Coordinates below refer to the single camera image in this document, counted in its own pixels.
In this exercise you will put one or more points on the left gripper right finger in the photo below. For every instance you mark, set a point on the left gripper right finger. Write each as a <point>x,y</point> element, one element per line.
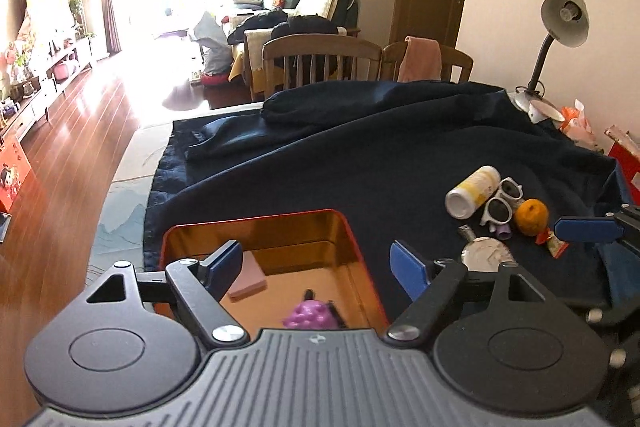
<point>433,287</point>

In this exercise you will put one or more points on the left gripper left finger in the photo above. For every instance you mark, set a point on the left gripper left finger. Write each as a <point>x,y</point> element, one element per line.
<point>198,287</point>

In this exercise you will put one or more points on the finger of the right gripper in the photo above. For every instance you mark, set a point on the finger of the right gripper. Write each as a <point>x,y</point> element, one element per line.
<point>628,226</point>
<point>588,230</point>

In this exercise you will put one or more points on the orange tangerine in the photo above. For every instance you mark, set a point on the orange tangerine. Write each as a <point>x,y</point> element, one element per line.
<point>531,217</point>

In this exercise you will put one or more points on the pink rectangular block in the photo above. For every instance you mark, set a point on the pink rectangular block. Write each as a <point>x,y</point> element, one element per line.
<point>250,281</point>

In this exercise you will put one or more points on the round silver tin lid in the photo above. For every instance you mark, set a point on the round silver tin lid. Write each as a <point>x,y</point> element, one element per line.
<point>485,254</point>

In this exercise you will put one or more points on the silver nail clipper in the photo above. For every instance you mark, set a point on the silver nail clipper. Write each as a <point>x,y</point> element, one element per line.
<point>467,233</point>

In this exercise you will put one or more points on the white yellow lotion bottle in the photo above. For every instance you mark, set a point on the white yellow lotion bottle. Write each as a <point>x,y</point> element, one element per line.
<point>472,193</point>

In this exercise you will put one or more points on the purple spiky massage ball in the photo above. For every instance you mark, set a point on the purple spiky massage ball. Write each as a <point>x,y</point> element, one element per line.
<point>311,314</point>

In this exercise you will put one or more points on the dark navy blue cloth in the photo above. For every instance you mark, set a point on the dark navy blue cloth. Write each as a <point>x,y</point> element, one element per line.
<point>384,154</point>

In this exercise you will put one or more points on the red gift box on floor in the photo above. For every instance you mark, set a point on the red gift box on floor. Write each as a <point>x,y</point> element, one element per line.
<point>15,168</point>

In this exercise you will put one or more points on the pink towel on chair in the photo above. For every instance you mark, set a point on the pink towel on chair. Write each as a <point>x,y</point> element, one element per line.
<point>422,60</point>

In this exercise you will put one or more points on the white plastic bag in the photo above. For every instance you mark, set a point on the white plastic bag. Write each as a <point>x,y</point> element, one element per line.
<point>216,53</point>

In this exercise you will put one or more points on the wooden dining chair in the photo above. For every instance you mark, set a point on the wooden dining chair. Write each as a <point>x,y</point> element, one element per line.
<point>297,60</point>

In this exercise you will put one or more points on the long tv cabinet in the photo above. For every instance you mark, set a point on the long tv cabinet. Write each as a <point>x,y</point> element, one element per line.
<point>40,93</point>

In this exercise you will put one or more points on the potted green plant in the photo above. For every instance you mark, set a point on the potted green plant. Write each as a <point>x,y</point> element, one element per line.
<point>77,8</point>

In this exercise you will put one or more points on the white frame sunglasses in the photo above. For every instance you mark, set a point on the white frame sunglasses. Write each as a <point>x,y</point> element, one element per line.
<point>499,209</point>

